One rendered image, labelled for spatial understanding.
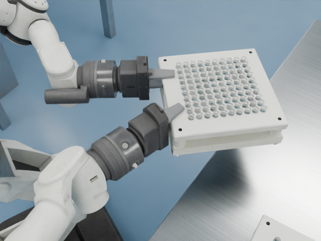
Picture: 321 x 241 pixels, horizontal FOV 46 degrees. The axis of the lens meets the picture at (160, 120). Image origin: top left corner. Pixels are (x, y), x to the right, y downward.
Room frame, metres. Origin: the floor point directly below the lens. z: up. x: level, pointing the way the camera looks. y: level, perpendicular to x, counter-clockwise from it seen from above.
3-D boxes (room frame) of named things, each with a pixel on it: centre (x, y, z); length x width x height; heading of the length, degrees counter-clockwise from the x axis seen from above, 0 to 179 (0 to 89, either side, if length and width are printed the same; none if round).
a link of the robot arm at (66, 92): (0.62, 0.20, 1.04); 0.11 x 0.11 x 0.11; 0
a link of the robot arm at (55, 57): (0.66, 0.24, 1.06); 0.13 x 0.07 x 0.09; 26
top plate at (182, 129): (0.59, -0.13, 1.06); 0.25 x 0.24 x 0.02; 98
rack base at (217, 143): (0.59, -0.13, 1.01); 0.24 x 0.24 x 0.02; 8
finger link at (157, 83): (0.63, 0.00, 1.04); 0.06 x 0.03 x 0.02; 90
